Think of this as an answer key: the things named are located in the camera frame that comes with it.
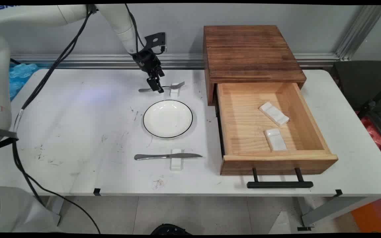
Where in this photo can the aluminium profile post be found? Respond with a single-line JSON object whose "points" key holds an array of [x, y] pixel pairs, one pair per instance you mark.
{"points": [[359, 33]]}

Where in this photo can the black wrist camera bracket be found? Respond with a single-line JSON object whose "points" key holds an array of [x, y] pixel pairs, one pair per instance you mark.
{"points": [[155, 40]]}

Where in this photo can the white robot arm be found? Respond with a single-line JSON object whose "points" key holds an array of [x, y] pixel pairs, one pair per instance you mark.
{"points": [[45, 15]]}

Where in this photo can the black tape mark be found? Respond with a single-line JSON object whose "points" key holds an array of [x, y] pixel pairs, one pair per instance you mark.
{"points": [[97, 191], [338, 192]]}

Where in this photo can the light wooden drawer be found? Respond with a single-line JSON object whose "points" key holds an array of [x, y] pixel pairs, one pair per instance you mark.
{"points": [[243, 125]]}

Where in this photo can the white ceramic cutlery rest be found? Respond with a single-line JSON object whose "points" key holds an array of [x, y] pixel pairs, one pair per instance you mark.
{"points": [[275, 140], [273, 114], [176, 165], [174, 93]]}

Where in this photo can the aluminium profile rail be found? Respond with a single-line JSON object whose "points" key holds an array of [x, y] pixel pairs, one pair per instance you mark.
{"points": [[184, 61]]}

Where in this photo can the silver metal fork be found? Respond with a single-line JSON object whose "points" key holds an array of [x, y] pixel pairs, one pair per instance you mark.
{"points": [[177, 86]]}

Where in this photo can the black round floor object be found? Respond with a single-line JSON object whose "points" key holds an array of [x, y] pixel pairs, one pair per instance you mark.
{"points": [[169, 229]]}

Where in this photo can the red bag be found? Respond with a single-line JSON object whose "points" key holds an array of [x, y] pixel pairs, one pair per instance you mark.
{"points": [[374, 132]]}

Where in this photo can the orange box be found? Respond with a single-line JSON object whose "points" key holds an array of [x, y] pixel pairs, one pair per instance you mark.
{"points": [[372, 216]]}

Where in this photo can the grey table leg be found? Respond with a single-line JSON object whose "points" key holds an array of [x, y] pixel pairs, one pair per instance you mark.
{"points": [[55, 206], [329, 211]]}

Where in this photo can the white plate black rim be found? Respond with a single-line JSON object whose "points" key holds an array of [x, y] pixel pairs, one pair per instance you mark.
{"points": [[168, 119]]}

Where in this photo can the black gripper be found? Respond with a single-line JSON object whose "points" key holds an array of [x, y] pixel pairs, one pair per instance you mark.
{"points": [[147, 61]]}

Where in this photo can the blue bubble wrap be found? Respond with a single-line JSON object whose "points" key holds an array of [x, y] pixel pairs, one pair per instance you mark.
{"points": [[20, 76]]}

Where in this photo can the silver metal knife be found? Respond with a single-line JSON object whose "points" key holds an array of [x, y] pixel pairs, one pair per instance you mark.
{"points": [[150, 156]]}

